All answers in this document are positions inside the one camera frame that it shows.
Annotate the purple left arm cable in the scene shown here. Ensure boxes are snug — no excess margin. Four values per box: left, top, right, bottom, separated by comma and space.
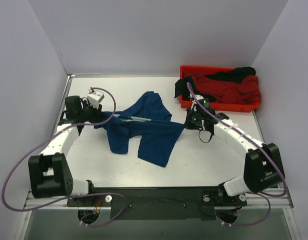
2, 86, 127, 228

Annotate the red t shirt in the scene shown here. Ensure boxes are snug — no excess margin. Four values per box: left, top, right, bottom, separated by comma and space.
192, 75, 261, 105

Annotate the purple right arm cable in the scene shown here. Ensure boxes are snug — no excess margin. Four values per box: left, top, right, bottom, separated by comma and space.
186, 83, 287, 228

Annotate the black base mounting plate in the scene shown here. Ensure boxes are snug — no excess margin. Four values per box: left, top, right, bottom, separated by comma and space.
67, 186, 247, 221

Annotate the aluminium front rail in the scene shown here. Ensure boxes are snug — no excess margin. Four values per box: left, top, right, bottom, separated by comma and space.
24, 192, 293, 209

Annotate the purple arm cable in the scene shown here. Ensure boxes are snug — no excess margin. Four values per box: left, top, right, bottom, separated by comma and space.
186, 83, 287, 228
2, 86, 127, 228

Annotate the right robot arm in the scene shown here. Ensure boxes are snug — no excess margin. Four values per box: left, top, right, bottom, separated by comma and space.
184, 109, 288, 205

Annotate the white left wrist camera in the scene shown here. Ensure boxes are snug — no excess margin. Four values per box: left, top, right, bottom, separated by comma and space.
87, 87, 104, 105

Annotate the black t shirt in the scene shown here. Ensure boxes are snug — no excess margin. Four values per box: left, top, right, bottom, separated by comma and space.
173, 66, 256, 103

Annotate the blue t shirt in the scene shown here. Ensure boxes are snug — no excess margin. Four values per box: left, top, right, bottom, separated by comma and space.
94, 91, 184, 167

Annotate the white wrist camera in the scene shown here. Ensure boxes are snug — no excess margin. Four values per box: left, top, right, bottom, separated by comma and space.
87, 87, 104, 105
190, 94, 210, 111

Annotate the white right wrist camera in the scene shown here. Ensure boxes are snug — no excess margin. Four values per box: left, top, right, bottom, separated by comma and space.
190, 94, 210, 111

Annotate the red plastic bin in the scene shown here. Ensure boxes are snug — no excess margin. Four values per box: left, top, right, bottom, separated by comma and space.
175, 65, 260, 113

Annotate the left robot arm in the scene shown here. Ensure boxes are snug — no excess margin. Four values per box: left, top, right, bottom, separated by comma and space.
28, 92, 104, 206

